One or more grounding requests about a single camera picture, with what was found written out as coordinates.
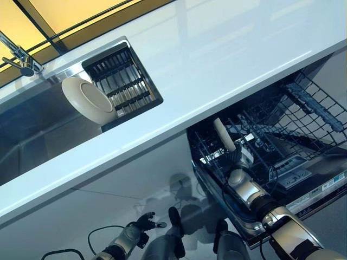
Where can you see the left silver robot leg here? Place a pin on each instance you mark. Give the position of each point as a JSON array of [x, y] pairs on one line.
[[162, 246]]

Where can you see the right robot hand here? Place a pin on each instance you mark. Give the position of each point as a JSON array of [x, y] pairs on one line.
[[240, 158]]

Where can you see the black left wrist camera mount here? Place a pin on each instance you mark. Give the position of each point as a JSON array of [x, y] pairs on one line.
[[142, 239]]

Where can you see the black robot foot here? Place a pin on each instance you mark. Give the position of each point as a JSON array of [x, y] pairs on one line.
[[221, 226], [174, 216]]

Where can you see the chrome gooseneck faucet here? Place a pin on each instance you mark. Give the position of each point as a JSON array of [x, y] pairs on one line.
[[25, 63]]

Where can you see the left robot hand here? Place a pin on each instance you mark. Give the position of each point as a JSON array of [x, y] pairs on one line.
[[146, 223]]

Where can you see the black sink drain rack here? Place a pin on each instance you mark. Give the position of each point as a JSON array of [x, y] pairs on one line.
[[122, 81]]

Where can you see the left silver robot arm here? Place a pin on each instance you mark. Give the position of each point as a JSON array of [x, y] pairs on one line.
[[124, 235]]

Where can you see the black dishwasher door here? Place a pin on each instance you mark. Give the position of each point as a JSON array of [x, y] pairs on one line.
[[311, 195]]

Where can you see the beige ceramic plate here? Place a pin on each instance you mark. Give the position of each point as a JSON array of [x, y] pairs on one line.
[[223, 134], [89, 100]]

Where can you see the yellow window with dark frame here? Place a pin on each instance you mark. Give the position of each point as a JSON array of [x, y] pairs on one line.
[[67, 16]]

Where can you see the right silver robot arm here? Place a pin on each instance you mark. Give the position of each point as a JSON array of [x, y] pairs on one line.
[[249, 192]]

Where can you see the left black robot foot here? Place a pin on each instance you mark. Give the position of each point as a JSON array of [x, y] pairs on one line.
[[174, 216]]

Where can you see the right black robot foot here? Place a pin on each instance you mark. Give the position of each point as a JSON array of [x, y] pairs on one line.
[[221, 226]]

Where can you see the white cabinet front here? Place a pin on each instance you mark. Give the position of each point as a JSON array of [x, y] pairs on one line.
[[95, 203]]

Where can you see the stainless steel sink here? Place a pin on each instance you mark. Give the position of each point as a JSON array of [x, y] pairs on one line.
[[40, 130]]

